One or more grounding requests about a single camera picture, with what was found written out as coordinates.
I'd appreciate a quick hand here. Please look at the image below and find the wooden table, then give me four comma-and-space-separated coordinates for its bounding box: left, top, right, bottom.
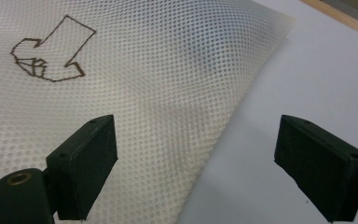
300, 0, 358, 42

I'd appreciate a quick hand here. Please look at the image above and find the white table cover sheet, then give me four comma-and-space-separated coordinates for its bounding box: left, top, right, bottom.
176, 0, 358, 224

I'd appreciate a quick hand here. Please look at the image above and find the white mesh laundry bag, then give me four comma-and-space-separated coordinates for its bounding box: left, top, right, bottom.
0, 0, 296, 224

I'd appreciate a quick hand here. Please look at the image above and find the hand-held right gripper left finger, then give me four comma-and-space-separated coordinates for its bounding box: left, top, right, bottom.
45, 114, 118, 221

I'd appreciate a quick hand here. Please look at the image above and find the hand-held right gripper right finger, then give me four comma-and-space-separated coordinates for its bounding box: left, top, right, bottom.
273, 114, 358, 223

